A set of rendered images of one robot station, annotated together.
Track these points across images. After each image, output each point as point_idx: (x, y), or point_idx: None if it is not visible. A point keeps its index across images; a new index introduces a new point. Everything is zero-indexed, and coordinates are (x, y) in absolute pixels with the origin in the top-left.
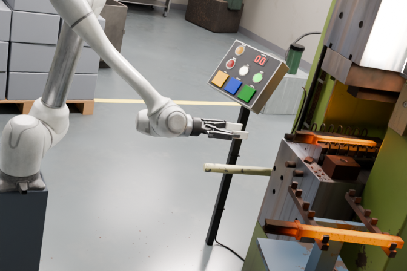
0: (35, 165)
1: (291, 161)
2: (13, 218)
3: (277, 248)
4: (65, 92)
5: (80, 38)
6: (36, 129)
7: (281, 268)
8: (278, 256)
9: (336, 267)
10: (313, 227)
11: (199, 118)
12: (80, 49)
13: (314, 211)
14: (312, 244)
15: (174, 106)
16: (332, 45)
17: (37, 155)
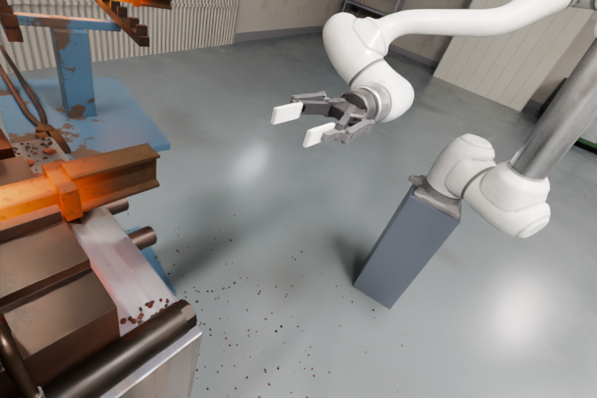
0: (433, 173)
1: (139, 232)
2: (401, 202)
3: (137, 136)
4: (526, 147)
5: (585, 59)
6: (460, 142)
7: (129, 115)
8: (134, 126)
9: (32, 131)
10: None
11: (357, 91)
12: (575, 82)
13: (111, 0)
14: (70, 158)
15: (352, 14)
16: None
17: (440, 165)
